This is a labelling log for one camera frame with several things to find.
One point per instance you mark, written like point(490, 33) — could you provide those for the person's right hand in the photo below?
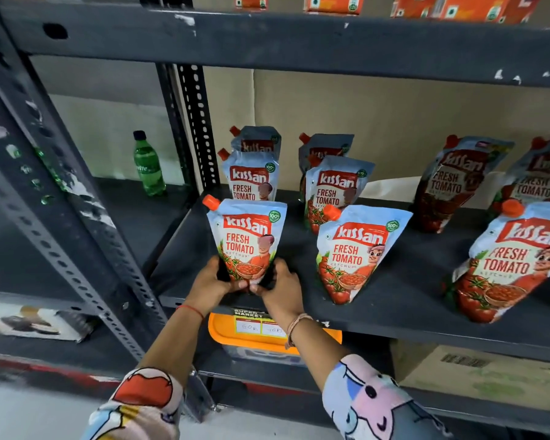
point(284, 297)

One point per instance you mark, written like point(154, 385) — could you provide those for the person's left thumb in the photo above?
point(236, 285)

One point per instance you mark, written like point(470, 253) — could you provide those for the green plastic soda bottle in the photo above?
point(149, 167)

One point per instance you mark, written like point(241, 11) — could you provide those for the person's right forearm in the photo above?
point(316, 352)

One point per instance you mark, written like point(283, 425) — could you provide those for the printed flat food box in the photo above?
point(32, 320)

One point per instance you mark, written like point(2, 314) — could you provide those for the person's right thumb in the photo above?
point(259, 290)

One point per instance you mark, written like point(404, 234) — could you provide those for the rows of ketchup pouches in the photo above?
point(353, 256)

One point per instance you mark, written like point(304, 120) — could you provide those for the person's patterned sleeve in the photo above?
point(137, 407)
point(371, 403)

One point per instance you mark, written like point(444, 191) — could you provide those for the red thread wristband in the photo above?
point(191, 309)

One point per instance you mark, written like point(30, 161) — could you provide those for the person's left hand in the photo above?
point(207, 288)

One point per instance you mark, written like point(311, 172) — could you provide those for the brown cardboard backing sheet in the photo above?
point(394, 114)

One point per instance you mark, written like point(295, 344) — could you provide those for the orange-lidded plastic tub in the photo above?
point(224, 336)

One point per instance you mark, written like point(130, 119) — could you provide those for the person's right patterned sleeve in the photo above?
point(371, 403)

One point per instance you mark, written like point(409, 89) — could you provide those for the white shelf price label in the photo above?
point(256, 325)

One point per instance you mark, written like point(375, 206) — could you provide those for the dark grey metal shelf rack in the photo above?
point(302, 45)
point(133, 215)

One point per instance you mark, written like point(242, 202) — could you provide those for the person's left forearm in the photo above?
point(174, 343)

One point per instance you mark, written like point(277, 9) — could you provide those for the orange-capped ketchup pouch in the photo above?
point(247, 233)

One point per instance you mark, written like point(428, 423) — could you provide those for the orange food carton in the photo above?
point(333, 3)
point(251, 1)
point(412, 6)
point(472, 8)
point(525, 6)

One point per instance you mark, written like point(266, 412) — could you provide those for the brown cardboard box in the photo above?
point(476, 375)

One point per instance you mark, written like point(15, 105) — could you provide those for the person's left patterned sleeve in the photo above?
point(137, 407)

